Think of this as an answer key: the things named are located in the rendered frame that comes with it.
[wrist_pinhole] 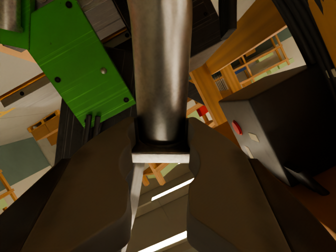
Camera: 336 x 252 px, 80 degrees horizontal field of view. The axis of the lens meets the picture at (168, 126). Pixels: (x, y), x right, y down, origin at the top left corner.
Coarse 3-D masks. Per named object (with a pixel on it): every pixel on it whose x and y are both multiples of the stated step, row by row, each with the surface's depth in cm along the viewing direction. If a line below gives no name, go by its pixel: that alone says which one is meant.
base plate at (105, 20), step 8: (96, 8) 70; (104, 8) 72; (112, 8) 74; (88, 16) 71; (96, 16) 74; (104, 16) 77; (112, 16) 79; (96, 24) 79; (104, 24) 82; (112, 24) 85; (120, 24) 89; (96, 32) 85; (104, 32) 88; (112, 32) 92
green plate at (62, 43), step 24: (72, 0) 33; (48, 24) 33; (72, 24) 34; (48, 48) 34; (72, 48) 35; (96, 48) 35; (48, 72) 36; (72, 72) 36; (96, 72) 37; (72, 96) 37; (96, 96) 38; (120, 96) 39
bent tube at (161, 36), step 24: (144, 0) 8; (168, 0) 8; (144, 24) 9; (168, 24) 9; (144, 48) 9; (168, 48) 9; (144, 72) 10; (168, 72) 10; (144, 96) 10; (168, 96) 10; (144, 120) 11; (168, 120) 11; (144, 144) 12; (168, 144) 12
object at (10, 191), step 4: (0, 172) 526; (0, 176) 522; (4, 180) 526; (4, 184) 524; (8, 184) 530; (8, 188) 525; (12, 188) 531; (8, 192) 516; (12, 192) 530; (0, 196) 494; (4, 196) 507; (12, 196) 528; (16, 196) 534; (0, 200) 497; (4, 200) 505; (0, 204) 493; (4, 204) 501; (0, 208) 489; (4, 208) 535
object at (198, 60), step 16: (112, 0) 44; (192, 0) 42; (208, 0) 42; (128, 16) 42; (192, 16) 42; (208, 16) 42; (192, 32) 42; (208, 32) 43; (192, 48) 43; (208, 48) 43; (192, 64) 55
